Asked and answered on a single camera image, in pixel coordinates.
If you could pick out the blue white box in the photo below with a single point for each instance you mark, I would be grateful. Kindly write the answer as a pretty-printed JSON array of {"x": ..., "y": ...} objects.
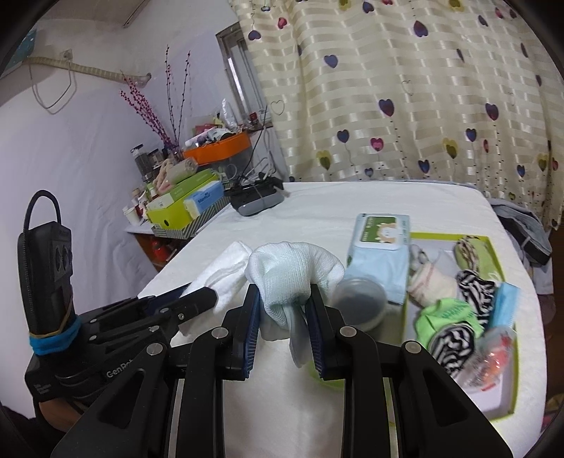
[{"x": 205, "y": 198}]

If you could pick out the green white flat box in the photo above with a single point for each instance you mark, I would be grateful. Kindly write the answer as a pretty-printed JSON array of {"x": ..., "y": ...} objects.
[{"x": 189, "y": 187}]

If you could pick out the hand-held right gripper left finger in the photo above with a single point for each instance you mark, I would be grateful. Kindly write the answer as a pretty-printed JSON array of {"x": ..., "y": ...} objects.
[{"x": 251, "y": 334}]

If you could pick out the person's left hand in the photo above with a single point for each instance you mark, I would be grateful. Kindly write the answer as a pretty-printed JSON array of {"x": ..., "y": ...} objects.
[{"x": 55, "y": 409}]

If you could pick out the tall dark glass jar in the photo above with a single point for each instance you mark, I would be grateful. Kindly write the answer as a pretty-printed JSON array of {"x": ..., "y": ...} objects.
[{"x": 141, "y": 165}]

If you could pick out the clear jar with dark contents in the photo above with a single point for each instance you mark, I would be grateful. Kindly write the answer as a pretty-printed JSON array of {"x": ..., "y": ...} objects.
[{"x": 357, "y": 304}]

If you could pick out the green striped sock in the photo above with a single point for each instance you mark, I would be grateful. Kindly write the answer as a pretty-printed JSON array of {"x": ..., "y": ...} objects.
[{"x": 473, "y": 255}]

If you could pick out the teal wall board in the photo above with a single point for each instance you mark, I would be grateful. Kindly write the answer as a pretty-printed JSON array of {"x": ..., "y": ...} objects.
[{"x": 22, "y": 48}]

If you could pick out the grey black headset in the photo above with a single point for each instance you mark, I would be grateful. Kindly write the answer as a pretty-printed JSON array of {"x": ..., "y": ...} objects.
[{"x": 255, "y": 202}]

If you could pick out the beige wall pipe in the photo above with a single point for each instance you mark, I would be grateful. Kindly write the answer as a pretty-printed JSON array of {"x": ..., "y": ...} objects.
[{"x": 97, "y": 72}]

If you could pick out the white folded cloth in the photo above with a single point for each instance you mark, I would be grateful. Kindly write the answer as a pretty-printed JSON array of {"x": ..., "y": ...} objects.
[{"x": 220, "y": 273}]

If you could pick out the pile of toiletries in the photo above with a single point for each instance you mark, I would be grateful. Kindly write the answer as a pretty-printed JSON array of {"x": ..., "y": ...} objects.
[{"x": 211, "y": 134}]

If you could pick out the grey clothing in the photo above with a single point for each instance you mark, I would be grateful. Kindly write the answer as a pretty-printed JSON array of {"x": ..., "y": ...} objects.
[{"x": 524, "y": 229}]

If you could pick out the cream curtain with hearts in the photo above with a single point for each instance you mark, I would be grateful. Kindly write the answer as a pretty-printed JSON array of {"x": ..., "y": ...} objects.
[{"x": 396, "y": 66}]

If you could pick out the orange tray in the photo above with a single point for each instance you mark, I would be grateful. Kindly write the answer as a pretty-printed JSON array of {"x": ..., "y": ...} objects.
[{"x": 216, "y": 149}]

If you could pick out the beige rolled cloth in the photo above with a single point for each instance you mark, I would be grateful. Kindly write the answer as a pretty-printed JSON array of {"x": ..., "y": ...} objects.
[{"x": 176, "y": 174}]

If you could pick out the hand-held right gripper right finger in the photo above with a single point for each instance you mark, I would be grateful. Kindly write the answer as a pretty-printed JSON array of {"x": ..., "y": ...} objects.
[{"x": 315, "y": 334}]

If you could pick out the black white striped sock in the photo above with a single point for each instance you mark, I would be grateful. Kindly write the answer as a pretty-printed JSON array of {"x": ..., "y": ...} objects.
[
  {"x": 473, "y": 286},
  {"x": 454, "y": 348}
]

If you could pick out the small dark glass jar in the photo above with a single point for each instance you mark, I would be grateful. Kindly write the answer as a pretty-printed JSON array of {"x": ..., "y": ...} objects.
[{"x": 154, "y": 160}]

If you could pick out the bright green sock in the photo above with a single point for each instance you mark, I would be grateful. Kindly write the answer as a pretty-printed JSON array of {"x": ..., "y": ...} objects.
[{"x": 445, "y": 315}]

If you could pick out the side table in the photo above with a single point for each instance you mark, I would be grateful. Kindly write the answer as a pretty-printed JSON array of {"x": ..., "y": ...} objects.
[{"x": 154, "y": 251}]

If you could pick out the green cosmetic jar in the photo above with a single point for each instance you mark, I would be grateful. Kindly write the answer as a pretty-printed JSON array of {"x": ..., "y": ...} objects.
[{"x": 328, "y": 384}]

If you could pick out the yellow-green file box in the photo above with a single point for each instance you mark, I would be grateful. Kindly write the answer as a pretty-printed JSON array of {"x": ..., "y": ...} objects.
[{"x": 169, "y": 218}]

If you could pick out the small white cup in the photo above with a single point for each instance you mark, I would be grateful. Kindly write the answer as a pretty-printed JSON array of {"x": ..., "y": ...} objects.
[{"x": 130, "y": 218}]

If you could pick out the window frame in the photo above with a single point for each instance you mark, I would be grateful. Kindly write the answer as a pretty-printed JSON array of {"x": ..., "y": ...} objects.
[{"x": 238, "y": 75}]

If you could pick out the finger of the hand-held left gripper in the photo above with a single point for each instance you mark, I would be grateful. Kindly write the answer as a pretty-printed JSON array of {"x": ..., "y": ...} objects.
[
  {"x": 205, "y": 297},
  {"x": 176, "y": 293}
]

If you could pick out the blue face mask stack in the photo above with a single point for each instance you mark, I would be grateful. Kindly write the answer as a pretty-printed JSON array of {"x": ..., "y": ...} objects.
[{"x": 504, "y": 304}]

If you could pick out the light blue wet wipes pack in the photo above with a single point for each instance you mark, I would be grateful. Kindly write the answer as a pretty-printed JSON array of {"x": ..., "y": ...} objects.
[{"x": 374, "y": 264}]

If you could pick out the white mint sock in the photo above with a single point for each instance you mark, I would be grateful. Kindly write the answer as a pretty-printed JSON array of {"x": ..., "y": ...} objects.
[{"x": 291, "y": 273}]

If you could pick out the cream sock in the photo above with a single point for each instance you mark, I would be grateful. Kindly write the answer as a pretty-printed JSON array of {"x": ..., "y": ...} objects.
[{"x": 429, "y": 282}]

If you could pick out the green-rimmed cardboard box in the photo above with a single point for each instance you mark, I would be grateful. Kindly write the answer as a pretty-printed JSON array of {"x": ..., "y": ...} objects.
[{"x": 434, "y": 246}]

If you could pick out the purple flower branches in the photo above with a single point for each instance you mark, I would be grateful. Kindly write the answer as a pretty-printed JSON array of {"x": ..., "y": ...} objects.
[{"x": 169, "y": 143}]

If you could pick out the clear packet with red contents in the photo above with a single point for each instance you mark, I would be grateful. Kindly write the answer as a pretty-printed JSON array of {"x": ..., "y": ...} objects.
[{"x": 489, "y": 356}]

